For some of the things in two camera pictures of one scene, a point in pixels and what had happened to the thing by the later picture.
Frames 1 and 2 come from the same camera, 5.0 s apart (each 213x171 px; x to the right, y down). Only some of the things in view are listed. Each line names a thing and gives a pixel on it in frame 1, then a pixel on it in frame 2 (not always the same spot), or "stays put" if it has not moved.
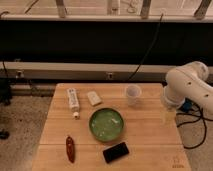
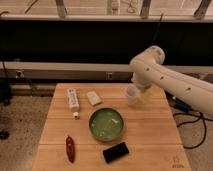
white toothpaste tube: (74, 102) stays put
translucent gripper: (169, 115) → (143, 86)
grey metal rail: (84, 70) stays put
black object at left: (5, 96) stays put
